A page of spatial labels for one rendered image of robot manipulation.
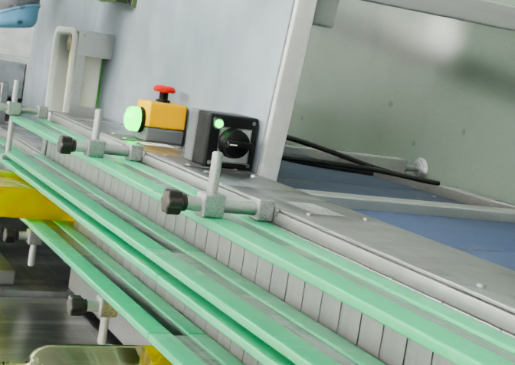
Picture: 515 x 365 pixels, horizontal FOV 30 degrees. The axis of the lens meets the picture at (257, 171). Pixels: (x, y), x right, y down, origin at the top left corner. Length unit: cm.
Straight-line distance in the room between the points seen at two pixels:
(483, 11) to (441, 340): 99
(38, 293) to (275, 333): 94
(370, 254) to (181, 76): 90
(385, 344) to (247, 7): 77
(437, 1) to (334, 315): 72
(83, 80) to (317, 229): 121
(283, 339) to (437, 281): 16
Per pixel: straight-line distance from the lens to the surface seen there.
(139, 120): 168
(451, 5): 159
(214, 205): 106
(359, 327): 94
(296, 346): 89
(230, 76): 156
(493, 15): 164
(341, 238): 98
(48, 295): 182
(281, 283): 107
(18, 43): 575
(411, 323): 73
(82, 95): 215
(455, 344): 70
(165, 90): 169
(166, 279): 117
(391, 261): 90
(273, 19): 145
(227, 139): 139
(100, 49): 215
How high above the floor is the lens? 139
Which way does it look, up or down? 27 degrees down
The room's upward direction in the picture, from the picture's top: 84 degrees counter-clockwise
